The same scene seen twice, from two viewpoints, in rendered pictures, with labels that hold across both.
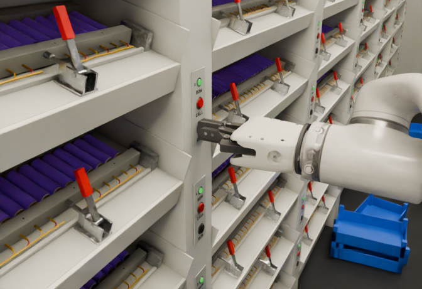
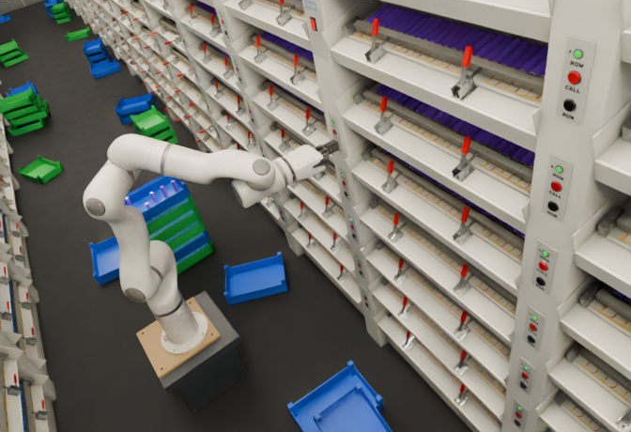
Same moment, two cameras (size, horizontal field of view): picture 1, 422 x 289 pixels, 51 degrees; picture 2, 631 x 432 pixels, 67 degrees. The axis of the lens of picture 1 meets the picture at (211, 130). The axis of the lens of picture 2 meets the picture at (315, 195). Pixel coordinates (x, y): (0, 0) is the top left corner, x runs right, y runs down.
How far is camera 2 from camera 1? 1.72 m
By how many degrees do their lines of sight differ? 103
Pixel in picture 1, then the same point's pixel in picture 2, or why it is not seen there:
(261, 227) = (447, 316)
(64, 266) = (298, 128)
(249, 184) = (418, 253)
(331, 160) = not seen: hidden behind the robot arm
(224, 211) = (388, 228)
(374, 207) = not seen: outside the picture
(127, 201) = (322, 139)
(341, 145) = not seen: hidden behind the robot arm
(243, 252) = (418, 291)
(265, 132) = (298, 152)
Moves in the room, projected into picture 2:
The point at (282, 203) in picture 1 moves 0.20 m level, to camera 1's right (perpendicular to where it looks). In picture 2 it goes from (485, 355) to (464, 422)
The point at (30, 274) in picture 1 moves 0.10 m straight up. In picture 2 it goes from (297, 121) to (290, 96)
